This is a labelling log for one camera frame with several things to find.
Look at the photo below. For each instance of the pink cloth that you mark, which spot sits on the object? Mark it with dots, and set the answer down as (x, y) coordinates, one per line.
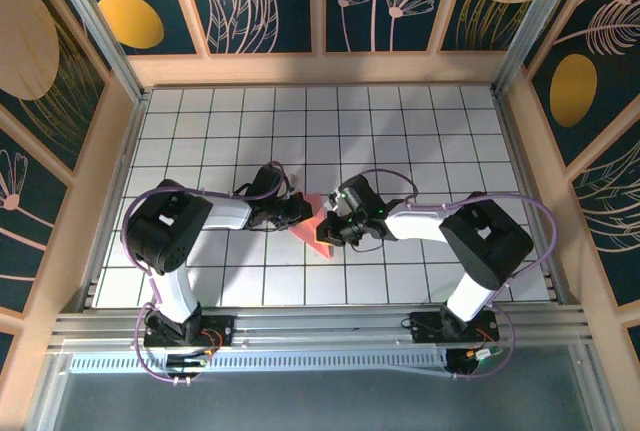
(307, 233)

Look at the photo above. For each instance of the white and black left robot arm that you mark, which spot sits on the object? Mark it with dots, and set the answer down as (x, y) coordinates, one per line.
(227, 213)

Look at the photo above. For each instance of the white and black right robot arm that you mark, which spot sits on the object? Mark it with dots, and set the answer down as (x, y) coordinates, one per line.
(415, 223)

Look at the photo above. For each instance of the black controller board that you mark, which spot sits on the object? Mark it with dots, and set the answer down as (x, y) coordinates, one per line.
(465, 366)
(187, 362)

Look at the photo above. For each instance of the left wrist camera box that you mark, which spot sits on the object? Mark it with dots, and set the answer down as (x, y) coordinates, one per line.
(293, 187)

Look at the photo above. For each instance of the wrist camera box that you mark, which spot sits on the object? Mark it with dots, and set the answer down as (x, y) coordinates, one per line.
(293, 187)
(335, 203)

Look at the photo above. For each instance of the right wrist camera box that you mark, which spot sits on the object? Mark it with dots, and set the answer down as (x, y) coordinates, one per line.
(335, 203)

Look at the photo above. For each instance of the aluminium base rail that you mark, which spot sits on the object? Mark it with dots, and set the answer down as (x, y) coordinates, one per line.
(325, 328)

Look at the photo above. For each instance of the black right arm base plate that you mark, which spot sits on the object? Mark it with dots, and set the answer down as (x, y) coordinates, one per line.
(425, 328)

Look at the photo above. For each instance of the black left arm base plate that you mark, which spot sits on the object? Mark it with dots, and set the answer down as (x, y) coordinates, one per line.
(220, 331)

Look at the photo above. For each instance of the aluminium side rail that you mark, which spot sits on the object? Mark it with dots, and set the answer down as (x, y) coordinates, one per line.
(517, 151)
(114, 201)

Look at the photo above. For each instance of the aluminium corner post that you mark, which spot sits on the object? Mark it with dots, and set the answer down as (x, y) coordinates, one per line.
(102, 33)
(539, 26)

